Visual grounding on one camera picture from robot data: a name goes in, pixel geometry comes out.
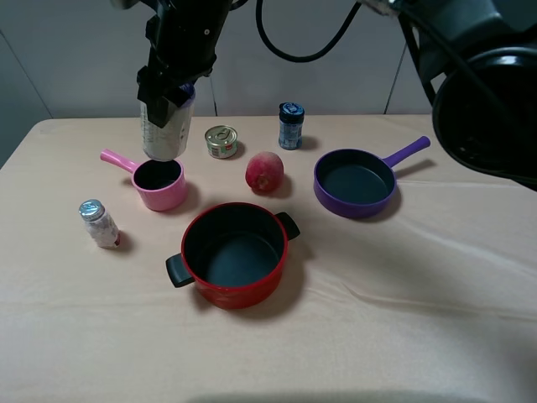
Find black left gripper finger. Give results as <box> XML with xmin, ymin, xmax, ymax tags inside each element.
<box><xmin>147</xmin><ymin>95</ymin><xmax>169</xmax><ymax>128</ymax></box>

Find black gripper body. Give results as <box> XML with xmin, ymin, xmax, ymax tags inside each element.
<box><xmin>137</xmin><ymin>0</ymin><xmax>231</xmax><ymax>102</ymax></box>

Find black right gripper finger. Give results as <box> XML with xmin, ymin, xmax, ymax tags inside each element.
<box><xmin>167</xmin><ymin>83</ymin><xmax>189</xmax><ymax>106</ymax></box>

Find white roll purple wrap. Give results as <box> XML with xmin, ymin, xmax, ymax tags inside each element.
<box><xmin>140</xmin><ymin>83</ymin><xmax>196</xmax><ymax>162</ymax></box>

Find small tin can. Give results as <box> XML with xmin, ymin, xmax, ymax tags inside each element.
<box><xmin>205</xmin><ymin>125</ymin><xmax>237</xmax><ymax>160</ymax></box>

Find pink saucepan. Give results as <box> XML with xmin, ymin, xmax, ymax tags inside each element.
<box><xmin>100</xmin><ymin>149</ymin><xmax>188</xmax><ymax>212</ymax></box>

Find blue labelled jar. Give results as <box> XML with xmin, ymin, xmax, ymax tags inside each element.
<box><xmin>279</xmin><ymin>102</ymin><xmax>305</xmax><ymax>150</ymax></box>

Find red peach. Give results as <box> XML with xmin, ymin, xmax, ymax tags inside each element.
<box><xmin>245</xmin><ymin>151</ymin><xmax>284</xmax><ymax>192</ymax></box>

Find small foil-capped bottle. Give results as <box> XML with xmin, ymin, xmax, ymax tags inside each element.
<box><xmin>79</xmin><ymin>199</ymin><xmax>121</xmax><ymax>249</ymax></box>

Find purple frying pan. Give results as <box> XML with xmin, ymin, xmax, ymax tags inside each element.
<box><xmin>313</xmin><ymin>136</ymin><xmax>430</xmax><ymax>218</ymax></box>

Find cream tablecloth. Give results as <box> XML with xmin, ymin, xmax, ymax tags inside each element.
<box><xmin>1</xmin><ymin>115</ymin><xmax>536</xmax><ymax>402</ymax></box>

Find black cable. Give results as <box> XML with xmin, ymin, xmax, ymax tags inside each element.
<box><xmin>254</xmin><ymin>0</ymin><xmax>362</xmax><ymax>63</ymax></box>

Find red pot black handles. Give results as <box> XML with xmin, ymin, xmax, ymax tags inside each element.
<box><xmin>165</xmin><ymin>202</ymin><xmax>300</xmax><ymax>310</ymax></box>

